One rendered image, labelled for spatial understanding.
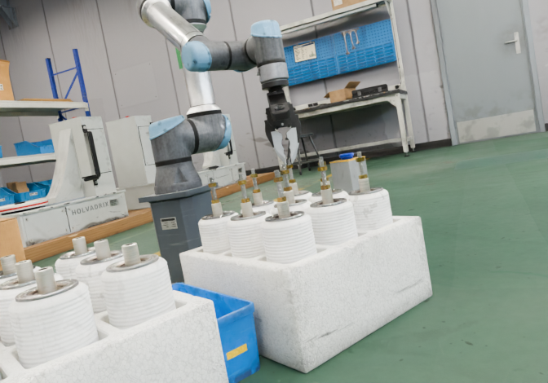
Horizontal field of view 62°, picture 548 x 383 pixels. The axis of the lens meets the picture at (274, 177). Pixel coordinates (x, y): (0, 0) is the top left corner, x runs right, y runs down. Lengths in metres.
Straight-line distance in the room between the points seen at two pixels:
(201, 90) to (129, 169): 2.30
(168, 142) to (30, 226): 1.56
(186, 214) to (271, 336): 0.63
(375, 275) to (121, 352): 0.50
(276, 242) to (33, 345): 0.41
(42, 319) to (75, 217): 2.42
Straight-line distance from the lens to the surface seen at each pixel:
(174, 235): 1.43
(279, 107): 1.10
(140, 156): 3.67
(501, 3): 6.16
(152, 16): 1.43
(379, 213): 0.99
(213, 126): 1.50
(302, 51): 6.34
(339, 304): 0.86
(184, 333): 0.68
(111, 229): 3.14
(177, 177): 1.43
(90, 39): 8.60
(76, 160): 3.34
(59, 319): 0.64
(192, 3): 1.56
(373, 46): 6.09
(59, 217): 2.98
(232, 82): 6.91
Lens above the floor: 0.39
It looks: 4 degrees down
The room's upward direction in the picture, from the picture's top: 10 degrees counter-clockwise
